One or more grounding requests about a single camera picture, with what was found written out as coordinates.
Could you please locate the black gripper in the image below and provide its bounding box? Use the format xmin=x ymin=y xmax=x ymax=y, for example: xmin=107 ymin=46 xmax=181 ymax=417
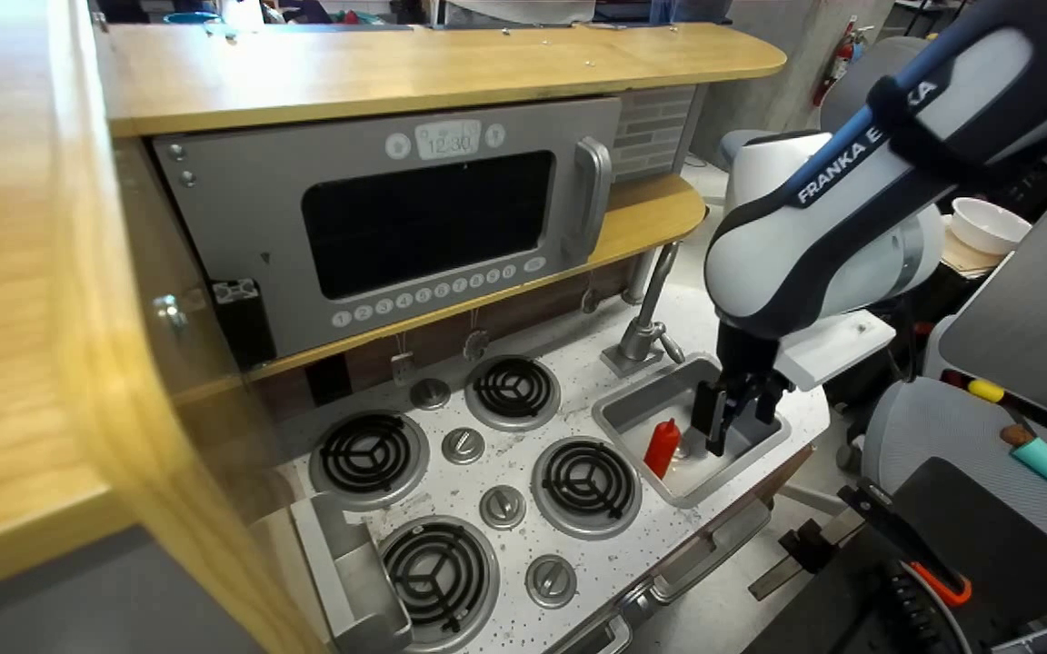
xmin=686 ymin=317 xmax=793 ymax=460

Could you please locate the red sauce bottle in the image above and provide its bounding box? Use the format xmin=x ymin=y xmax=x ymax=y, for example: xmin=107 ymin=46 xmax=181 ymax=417
xmin=642 ymin=417 xmax=684 ymax=480

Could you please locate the gray toy sink basin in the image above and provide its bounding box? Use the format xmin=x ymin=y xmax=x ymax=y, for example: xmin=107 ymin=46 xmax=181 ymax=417
xmin=588 ymin=353 xmax=806 ymax=510

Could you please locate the gray toy faucet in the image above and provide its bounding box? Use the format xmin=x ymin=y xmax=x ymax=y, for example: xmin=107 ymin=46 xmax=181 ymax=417
xmin=599 ymin=241 xmax=686 ymax=379

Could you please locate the black coil stove burner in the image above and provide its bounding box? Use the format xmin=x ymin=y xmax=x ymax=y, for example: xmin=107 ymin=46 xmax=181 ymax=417
xmin=311 ymin=412 xmax=431 ymax=510
xmin=374 ymin=512 xmax=501 ymax=651
xmin=462 ymin=353 xmax=565 ymax=434
xmin=530 ymin=434 xmax=644 ymax=543

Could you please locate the gray padded seat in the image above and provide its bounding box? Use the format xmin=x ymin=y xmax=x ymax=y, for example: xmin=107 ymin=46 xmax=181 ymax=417
xmin=861 ymin=376 xmax=1047 ymax=575

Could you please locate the black cabinet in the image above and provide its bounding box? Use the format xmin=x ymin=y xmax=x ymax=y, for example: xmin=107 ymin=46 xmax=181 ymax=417
xmin=861 ymin=271 xmax=983 ymax=412

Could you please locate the gray stove knob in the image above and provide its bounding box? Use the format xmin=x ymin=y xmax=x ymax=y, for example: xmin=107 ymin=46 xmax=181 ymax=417
xmin=524 ymin=552 xmax=583 ymax=611
xmin=439 ymin=424 xmax=489 ymax=470
xmin=409 ymin=376 xmax=456 ymax=412
xmin=477 ymin=482 xmax=530 ymax=534

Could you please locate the black rod with yellow band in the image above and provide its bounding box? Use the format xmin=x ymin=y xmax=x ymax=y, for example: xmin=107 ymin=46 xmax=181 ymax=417
xmin=938 ymin=367 xmax=1047 ymax=458

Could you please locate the orange hook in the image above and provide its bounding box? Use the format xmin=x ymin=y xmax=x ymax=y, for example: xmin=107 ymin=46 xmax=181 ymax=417
xmin=903 ymin=557 xmax=978 ymax=611

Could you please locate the black equipment case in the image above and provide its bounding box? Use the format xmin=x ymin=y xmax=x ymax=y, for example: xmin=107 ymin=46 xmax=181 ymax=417
xmin=746 ymin=453 xmax=1047 ymax=654

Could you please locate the light wooden board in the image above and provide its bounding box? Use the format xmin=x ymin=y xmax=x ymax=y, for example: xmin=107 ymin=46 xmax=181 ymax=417
xmin=934 ymin=231 xmax=1008 ymax=282

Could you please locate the gray vent panel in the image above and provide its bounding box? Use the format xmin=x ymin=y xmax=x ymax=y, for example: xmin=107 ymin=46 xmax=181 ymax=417
xmin=612 ymin=85 xmax=707 ymax=185

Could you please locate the gray slanted panel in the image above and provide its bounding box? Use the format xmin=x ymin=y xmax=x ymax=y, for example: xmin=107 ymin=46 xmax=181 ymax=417
xmin=934 ymin=160 xmax=1047 ymax=447

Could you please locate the white bowl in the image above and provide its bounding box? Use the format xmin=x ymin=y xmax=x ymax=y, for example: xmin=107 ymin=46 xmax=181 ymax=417
xmin=946 ymin=193 xmax=1035 ymax=259

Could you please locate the red fire extinguisher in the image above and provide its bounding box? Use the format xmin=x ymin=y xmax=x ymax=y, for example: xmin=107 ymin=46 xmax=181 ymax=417
xmin=812 ymin=13 xmax=861 ymax=110

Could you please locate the long wooden shelf board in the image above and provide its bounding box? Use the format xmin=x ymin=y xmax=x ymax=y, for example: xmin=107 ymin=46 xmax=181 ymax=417
xmin=99 ymin=18 xmax=791 ymax=143

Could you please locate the person in light shirt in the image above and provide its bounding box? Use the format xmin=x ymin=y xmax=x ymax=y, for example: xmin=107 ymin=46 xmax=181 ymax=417
xmin=443 ymin=0 xmax=599 ymax=29

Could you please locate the gray toy microwave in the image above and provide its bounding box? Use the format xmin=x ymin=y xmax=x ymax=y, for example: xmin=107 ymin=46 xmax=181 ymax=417
xmin=151 ymin=95 xmax=627 ymax=364

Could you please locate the wooden side panel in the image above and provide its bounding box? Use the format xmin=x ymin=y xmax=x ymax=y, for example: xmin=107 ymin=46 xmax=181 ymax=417
xmin=0 ymin=0 xmax=324 ymax=654

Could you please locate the white wrist mount plate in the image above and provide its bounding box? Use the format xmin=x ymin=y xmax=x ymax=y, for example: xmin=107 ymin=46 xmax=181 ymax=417
xmin=774 ymin=309 xmax=903 ymax=391

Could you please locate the gray oven door handle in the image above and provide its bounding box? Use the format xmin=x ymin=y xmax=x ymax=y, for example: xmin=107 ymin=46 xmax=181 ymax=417
xmin=635 ymin=496 xmax=774 ymax=611

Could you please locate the gray microwave door handle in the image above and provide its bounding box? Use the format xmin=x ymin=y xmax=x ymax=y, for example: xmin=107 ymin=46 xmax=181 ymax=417
xmin=559 ymin=136 xmax=614 ymax=263

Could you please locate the black hinge bracket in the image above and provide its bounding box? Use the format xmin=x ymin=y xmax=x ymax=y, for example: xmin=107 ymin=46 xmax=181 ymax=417
xmin=209 ymin=275 xmax=276 ymax=376

